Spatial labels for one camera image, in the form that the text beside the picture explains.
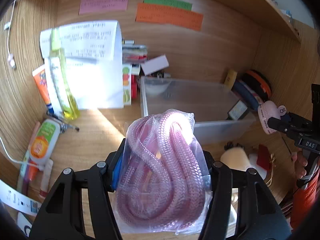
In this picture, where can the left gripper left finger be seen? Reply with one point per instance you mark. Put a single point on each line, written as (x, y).
(61, 215)

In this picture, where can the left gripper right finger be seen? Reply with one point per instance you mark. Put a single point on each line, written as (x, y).
(258, 216)

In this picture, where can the red pouch gold ribbon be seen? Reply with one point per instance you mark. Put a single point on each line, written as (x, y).
(265, 159)

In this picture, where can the clear plastic storage bin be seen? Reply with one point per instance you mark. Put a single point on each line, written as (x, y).
(208, 101)

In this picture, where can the white plush toy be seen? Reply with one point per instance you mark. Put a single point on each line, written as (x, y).
(253, 162)

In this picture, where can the person right hand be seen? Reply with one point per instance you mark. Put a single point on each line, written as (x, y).
(300, 162)

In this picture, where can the white hp box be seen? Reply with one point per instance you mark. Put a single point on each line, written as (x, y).
(18, 201)

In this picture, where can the black orange round case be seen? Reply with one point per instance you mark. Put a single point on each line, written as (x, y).
(258, 83)

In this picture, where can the blue patchwork pouch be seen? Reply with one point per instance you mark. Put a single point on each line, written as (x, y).
(250, 97)

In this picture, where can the orange label cream tube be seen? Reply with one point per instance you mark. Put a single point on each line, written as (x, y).
(44, 142)

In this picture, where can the yellow green spray bottle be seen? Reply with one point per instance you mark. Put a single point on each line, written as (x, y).
(57, 65)

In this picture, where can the orange toothpaste tube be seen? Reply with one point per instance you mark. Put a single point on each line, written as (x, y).
(39, 76)

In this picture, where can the white ceramic bowl of trinkets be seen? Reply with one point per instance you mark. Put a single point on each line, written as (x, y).
(155, 86)

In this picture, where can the small white box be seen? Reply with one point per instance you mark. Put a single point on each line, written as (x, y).
(154, 65)

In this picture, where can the stack of books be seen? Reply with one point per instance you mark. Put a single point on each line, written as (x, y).
(134, 55)

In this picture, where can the green sticky note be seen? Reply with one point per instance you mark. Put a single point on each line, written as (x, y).
(172, 3)

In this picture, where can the orange sticky note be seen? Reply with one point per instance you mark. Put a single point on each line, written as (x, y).
(162, 14)

